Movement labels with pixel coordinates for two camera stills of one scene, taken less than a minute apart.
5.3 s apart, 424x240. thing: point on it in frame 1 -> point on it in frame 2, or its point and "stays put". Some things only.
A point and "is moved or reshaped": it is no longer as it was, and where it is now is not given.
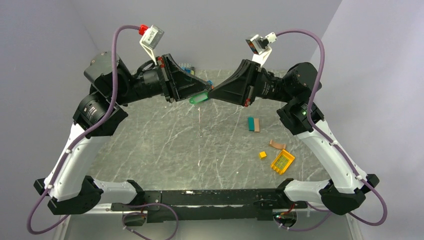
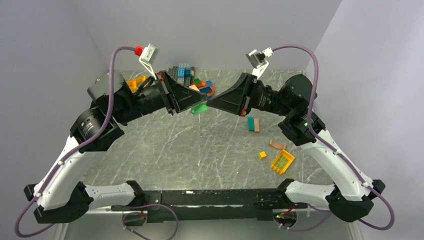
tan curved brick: x=272 y=143 stays put
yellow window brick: x=282 y=162 stays put
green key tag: x=200 y=97 is moved or reshaped
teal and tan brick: x=253 y=124 stays put
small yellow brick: x=262 y=154 stays put
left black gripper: x=178 y=84 -> x=180 y=98
